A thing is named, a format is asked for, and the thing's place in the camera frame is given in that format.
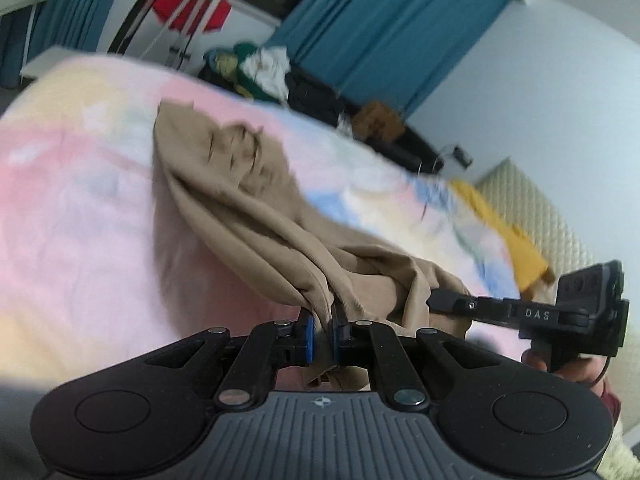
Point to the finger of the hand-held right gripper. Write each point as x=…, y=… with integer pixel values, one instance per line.
x=465, y=306

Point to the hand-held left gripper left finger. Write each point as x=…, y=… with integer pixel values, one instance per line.
x=310, y=341

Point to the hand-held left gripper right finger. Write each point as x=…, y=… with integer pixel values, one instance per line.
x=338, y=346

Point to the beige pants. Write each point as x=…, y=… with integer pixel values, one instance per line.
x=240, y=200

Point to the person's right forearm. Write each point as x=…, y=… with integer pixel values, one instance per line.
x=611, y=400

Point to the white and green clothes pile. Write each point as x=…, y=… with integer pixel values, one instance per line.
x=255, y=70

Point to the person's right hand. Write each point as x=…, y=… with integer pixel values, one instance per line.
x=580, y=369

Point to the yellow cloth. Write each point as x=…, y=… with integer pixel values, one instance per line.
x=520, y=245

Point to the cream padded headboard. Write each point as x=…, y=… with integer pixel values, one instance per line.
x=540, y=210

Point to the cream fluffy cloth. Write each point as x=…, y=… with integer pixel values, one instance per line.
x=622, y=455

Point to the black low furniture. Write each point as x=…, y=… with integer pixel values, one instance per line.
x=400, y=145

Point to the brown cardboard box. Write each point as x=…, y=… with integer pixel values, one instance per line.
x=377, y=120

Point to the white crumpled bag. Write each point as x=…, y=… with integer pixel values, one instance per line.
x=347, y=122

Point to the pastel patterned blanket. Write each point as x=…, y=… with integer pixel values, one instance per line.
x=75, y=210

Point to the blue curtain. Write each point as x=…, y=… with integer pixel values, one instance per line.
x=75, y=10
x=400, y=30

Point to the white drying rack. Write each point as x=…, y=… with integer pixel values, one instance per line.
x=192, y=10

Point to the red cloth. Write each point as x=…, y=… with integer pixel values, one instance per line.
x=175, y=6

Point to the black wall plug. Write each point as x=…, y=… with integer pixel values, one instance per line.
x=461, y=156

